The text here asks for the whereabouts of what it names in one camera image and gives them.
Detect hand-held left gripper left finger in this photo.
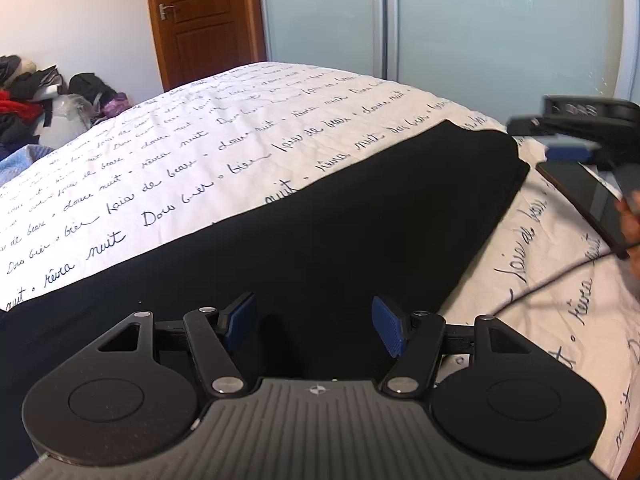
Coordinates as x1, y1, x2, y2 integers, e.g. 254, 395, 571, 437
93, 291, 258, 396

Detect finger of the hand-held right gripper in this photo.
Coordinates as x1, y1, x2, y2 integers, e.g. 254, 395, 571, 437
506, 116, 566, 137
546, 141, 608, 165

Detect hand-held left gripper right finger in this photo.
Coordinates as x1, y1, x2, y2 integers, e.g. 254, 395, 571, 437
371, 296, 532, 397

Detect black pants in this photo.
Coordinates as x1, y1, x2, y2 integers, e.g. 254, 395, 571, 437
0, 119, 531, 463

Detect person's right hand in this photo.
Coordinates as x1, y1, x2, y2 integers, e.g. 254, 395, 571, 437
619, 195, 640, 281

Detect black smartphone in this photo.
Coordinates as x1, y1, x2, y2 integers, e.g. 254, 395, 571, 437
536, 160, 632, 261

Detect frosted sliding wardrobe door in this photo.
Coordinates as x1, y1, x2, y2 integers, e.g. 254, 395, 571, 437
259, 0, 388, 80
392, 0, 632, 107

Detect white script-printed blanket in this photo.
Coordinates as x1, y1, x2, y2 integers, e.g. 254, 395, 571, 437
0, 61, 640, 480

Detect purple cloth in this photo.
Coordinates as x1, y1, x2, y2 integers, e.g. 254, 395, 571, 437
99, 92, 131, 119

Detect clear plastic bag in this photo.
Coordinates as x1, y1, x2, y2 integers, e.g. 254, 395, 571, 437
34, 94, 97, 151

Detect light blue blanket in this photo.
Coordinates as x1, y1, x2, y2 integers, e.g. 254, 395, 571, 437
0, 144, 55, 188

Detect black bag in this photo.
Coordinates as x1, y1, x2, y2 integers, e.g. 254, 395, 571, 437
67, 72, 120, 111

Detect brown wooden door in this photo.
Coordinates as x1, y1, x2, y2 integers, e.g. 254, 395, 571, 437
144, 0, 267, 92

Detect pile of clothes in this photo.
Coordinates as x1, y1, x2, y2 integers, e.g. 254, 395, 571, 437
0, 54, 68, 161

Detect black cable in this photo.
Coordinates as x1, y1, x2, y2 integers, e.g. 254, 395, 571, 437
492, 244, 628, 322

